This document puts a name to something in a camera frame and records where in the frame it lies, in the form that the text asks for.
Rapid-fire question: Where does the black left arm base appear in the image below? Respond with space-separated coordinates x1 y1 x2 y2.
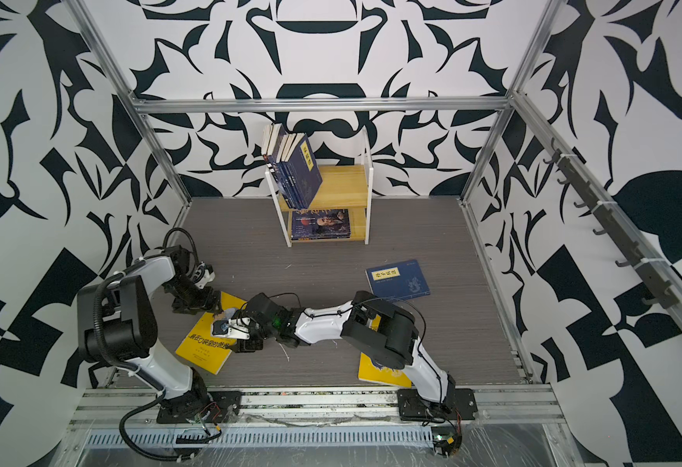
156 390 243 424

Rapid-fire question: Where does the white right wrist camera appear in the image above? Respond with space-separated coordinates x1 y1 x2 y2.
210 318 251 341

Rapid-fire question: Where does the grey wall hook rail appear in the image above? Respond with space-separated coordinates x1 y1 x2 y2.
544 137 680 309

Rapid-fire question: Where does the wooden white-framed bookshelf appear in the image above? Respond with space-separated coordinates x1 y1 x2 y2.
264 128 374 246

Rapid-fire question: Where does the white cable tie scrap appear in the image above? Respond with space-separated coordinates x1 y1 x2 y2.
279 343 290 363

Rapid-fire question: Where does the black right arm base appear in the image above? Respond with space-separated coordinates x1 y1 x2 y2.
396 386 478 423

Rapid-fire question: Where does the black standing book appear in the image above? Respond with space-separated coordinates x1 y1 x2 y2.
261 124 282 173

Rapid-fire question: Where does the thick blue book yellow label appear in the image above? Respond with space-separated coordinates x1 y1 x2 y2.
269 126 300 209

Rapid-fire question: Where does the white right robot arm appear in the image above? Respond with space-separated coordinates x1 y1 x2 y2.
212 291 456 412

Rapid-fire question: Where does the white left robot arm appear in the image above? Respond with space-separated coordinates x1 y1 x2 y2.
76 245 221 410

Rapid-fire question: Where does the black corrugated cable hose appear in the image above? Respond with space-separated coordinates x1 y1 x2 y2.
91 226 223 462

